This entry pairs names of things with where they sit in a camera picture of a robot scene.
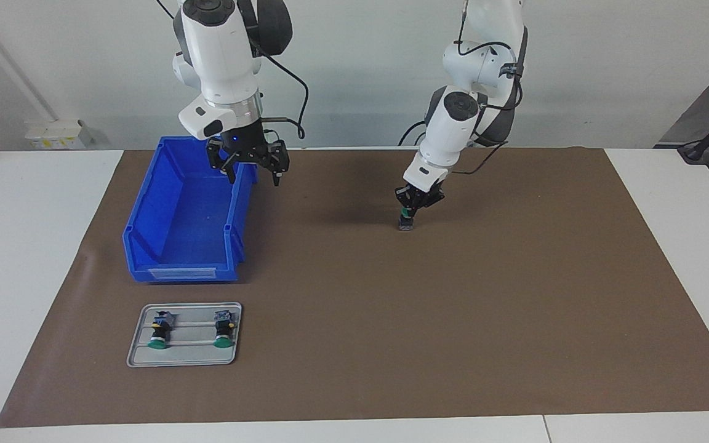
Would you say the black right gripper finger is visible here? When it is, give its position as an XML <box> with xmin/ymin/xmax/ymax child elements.
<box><xmin>259</xmin><ymin>140</ymin><xmax>290</xmax><ymax>186</ymax></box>
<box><xmin>207</xmin><ymin>138</ymin><xmax>238</xmax><ymax>184</ymax></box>

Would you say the green push button, white base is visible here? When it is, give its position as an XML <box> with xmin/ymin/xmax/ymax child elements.
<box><xmin>213</xmin><ymin>310</ymin><xmax>236</xmax><ymax>349</ymax></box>

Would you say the blue plastic storage bin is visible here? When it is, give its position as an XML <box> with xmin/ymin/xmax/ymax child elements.
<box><xmin>122</xmin><ymin>135</ymin><xmax>258</xmax><ymax>284</ymax></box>

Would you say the brown table mat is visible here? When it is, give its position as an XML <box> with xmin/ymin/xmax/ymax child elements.
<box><xmin>0</xmin><ymin>148</ymin><xmax>709</xmax><ymax>428</ymax></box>

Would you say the grey metal tray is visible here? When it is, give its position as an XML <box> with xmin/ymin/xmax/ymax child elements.
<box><xmin>126</xmin><ymin>302</ymin><xmax>243</xmax><ymax>368</ymax></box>

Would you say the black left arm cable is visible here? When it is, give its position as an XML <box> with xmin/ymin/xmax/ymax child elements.
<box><xmin>450</xmin><ymin>37</ymin><xmax>524</xmax><ymax>176</ymax></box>

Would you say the black base cable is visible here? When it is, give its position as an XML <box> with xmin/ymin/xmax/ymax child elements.
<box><xmin>399</xmin><ymin>120</ymin><xmax>429</xmax><ymax>147</ymax></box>

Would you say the white wall socket box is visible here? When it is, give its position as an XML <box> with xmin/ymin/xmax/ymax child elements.
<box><xmin>25</xmin><ymin>119</ymin><xmax>94</xmax><ymax>150</ymax></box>

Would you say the white wall conduit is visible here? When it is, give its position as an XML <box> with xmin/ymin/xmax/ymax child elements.
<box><xmin>0</xmin><ymin>6</ymin><xmax>60</xmax><ymax>124</ymax></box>

